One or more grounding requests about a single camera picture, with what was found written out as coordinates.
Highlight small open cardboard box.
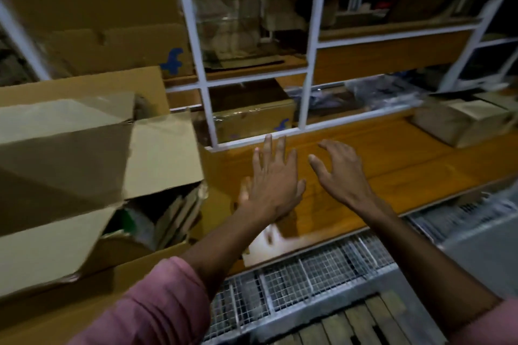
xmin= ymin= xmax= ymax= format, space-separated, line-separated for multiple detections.
xmin=410 ymin=95 xmax=514 ymax=150

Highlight brown cardboard carton on shelf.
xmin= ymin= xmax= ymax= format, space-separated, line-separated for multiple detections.
xmin=322 ymin=0 xmax=480 ymax=31

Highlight person's left hand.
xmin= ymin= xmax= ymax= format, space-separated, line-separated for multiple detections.
xmin=239 ymin=134 xmax=306 ymax=223

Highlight flat brown cardboard box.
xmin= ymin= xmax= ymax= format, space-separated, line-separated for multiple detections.
xmin=0 ymin=236 xmax=247 ymax=345

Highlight packets inside cardboard box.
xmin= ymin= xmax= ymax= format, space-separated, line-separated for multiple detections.
xmin=101 ymin=183 xmax=205 ymax=252

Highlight white metal post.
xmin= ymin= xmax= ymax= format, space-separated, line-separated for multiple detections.
xmin=0 ymin=0 xmax=52 ymax=82

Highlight white metal shelf frame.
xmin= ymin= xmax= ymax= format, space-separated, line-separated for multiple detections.
xmin=169 ymin=0 xmax=518 ymax=152

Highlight pink shirt sleeve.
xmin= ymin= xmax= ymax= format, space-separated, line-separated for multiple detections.
xmin=448 ymin=297 xmax=518 ymax=345
xmin=68 ymin=257 xmax=212 ymax=345

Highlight person's left forearm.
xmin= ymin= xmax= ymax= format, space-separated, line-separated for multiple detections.
xmin=180 ymin=205 xmax=280 ymax=297

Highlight large open cardboard box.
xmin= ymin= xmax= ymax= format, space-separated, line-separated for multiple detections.
xmin=0 ymin=66 xmax=208 ymax=301

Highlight pile of clear plastic packets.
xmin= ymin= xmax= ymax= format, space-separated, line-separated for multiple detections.
xmin=289 ymin=73 xmax=430 ymax=117

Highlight white printed paper sheet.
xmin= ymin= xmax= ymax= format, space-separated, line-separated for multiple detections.
xmin=407 ymin=194 xmax=518 ymax=245

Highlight taped cardboard box blue mark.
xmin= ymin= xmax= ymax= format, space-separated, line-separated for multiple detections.
xmin=207 ymin=80 xmax=297 ymax=144

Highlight pink right shirt sleeve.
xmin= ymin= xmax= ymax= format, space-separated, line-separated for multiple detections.
xmin=448 ymin=297 xmax=518 ymax=345

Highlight clear plastic wrapped carton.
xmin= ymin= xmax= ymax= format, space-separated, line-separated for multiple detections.
xmin=189 ymin=0 xmax=309 ymax=71

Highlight tall cardboard box blue mark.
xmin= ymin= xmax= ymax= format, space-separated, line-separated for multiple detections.
xmin=0 ymin=0 xmax=196 ymax=79

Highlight white wire mesh rack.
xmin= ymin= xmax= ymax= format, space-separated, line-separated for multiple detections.
xmin=202 ymin=231 xmax=399 ymax=343

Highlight person's right hand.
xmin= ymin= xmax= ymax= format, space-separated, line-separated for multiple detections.
xmin=308 ymin=139 xmax=378 ymax=213

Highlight person's right forearm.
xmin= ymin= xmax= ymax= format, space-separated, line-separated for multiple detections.
xmin=352 ymin=197 xmax=502 ymax=331

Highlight wooden slat pallet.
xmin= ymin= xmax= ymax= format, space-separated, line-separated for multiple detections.
xmin=272 ymin=290 xmax=411 ymax=345

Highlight pink left shirt sleeve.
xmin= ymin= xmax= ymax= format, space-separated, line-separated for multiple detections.
xmin=68 ymin=257 xmax=212 ymax=345

